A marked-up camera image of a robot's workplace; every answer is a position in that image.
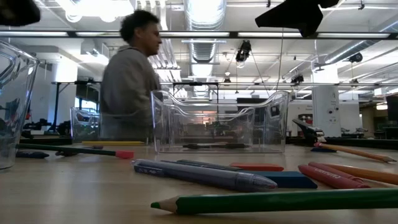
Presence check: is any black stapler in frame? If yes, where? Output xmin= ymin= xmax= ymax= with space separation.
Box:
xmin=291 ymin=118 xmax=328 ymax=147

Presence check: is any yellow pencil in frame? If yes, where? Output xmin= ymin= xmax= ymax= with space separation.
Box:
xmin=80 ymin=140 xmax=146 ymax=146

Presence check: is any tall clear plastic bin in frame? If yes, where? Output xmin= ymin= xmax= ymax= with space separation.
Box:
xmin=0 ymin=39 xmax=41 ymax=171

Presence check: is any black background monitor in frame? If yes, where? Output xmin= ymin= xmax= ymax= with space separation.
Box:
xmin=385 ymin=94 xmax=398 ymax=122

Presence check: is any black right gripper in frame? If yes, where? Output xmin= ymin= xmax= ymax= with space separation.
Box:
xmin=254 ymin=0 xmax=341 ymax=39

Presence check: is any orange pencil with pink eraser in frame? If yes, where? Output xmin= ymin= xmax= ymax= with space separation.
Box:
xmin=322 ymin=162 xmax=398 ymax=186
xmin=313 ymin=141 xmax=398 ymax=164

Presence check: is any black pen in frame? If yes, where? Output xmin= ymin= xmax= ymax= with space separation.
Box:
xmin=182 ymin=142 xmax=250 ymax=150

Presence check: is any dark blue marker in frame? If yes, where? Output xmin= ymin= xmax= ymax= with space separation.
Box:
xmin=14 ymin=150 xmax=50 ymax=160

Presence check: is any white pillar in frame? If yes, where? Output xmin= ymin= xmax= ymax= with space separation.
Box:
xmin=312 ymin=65 xmax=342 ymax=138

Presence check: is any blue eraser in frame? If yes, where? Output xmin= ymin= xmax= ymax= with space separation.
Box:
xmin=310 ymin=147 xmax=338 ymax=154
xmin=238 ymin=170 xmax=319 ymax=190

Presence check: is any silver ceiling duct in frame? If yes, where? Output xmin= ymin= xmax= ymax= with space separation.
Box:
xmin=182 ymin=0 xmax=228 ymax=65

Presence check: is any black pencil red eraser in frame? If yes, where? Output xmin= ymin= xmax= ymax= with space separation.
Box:
xmin=16 ymin=143 xmax=136 ymax=160

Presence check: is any slim grey pen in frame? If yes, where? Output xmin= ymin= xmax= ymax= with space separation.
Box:
xmin=159 ymin=159 xmax=244 ymax=172

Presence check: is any black background table frame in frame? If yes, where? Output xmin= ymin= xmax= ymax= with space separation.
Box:
xmin=50 ymin=80 xmax=104 ymax=135

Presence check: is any green pencil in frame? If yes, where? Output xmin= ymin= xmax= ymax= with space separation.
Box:
xmin=150 ymin=187 xmax=398 ymax=216

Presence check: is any person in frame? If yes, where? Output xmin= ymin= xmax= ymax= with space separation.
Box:
xmin=99 ymin=9 xmax=165 ymax=141

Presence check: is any thick grey pen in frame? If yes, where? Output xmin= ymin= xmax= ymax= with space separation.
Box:
xmin=130 ymin=158 xmax=279 ymax=193

